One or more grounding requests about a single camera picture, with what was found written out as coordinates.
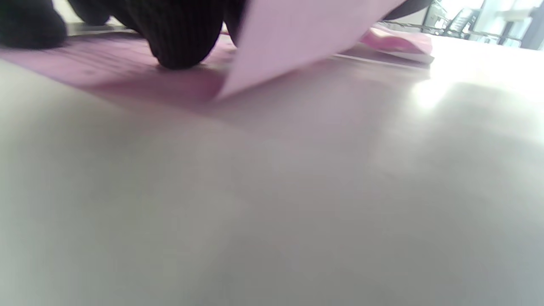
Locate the person's right hand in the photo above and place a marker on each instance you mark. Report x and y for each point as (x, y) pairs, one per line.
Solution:
(178, 34)

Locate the black office chair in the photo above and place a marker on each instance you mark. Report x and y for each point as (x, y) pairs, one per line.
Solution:
(461, 23)

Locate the pink paper invoice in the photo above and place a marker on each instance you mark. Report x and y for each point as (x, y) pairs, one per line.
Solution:
(297, 34)
(399, 42)

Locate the person's left hand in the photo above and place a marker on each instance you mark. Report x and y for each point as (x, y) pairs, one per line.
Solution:
(29, 25)

